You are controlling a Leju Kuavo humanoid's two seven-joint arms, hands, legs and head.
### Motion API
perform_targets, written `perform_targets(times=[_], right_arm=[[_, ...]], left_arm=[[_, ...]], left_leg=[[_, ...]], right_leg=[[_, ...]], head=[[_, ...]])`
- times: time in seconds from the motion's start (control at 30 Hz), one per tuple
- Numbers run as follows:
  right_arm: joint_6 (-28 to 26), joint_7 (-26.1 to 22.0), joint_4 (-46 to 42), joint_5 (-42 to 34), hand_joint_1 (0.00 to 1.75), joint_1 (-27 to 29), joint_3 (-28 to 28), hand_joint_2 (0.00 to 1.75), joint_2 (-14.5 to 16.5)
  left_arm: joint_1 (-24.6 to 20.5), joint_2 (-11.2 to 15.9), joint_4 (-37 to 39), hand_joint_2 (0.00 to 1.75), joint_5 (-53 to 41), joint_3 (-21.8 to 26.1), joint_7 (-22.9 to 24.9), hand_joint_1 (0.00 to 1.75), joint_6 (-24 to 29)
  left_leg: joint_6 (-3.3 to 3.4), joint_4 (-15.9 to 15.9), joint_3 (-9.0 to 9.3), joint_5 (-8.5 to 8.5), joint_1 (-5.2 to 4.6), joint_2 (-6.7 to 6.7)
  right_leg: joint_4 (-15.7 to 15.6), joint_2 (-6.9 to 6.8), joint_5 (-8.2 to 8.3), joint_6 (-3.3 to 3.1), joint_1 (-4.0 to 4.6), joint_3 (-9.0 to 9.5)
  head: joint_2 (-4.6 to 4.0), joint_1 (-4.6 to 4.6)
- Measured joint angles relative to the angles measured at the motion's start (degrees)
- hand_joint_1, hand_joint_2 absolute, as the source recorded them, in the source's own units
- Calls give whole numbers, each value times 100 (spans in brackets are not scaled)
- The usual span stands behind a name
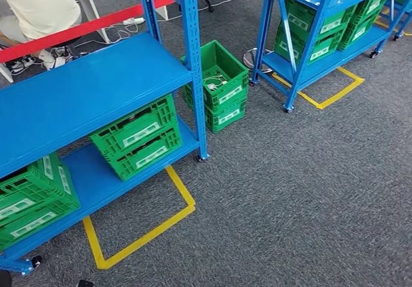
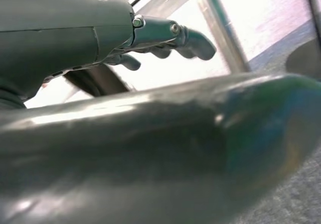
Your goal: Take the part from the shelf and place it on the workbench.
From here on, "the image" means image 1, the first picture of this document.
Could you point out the white power strip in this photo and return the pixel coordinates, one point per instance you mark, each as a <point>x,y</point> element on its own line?
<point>133,20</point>

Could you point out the round shiny metal base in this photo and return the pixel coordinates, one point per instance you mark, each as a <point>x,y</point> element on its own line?
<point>249,59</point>

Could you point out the white desk panel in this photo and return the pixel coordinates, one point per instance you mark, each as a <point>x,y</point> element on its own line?
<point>160,10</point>

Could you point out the red barrier belt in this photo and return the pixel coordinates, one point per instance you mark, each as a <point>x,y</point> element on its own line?
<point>80,28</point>

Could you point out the black robot left foot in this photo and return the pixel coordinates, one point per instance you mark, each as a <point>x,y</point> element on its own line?
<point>85,283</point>

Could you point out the seated person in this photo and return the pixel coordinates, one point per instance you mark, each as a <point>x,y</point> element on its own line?
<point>38,3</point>

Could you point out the blue metal shelf rack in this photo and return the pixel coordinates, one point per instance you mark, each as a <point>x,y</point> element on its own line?
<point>96,89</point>
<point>321,63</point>
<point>404,20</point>

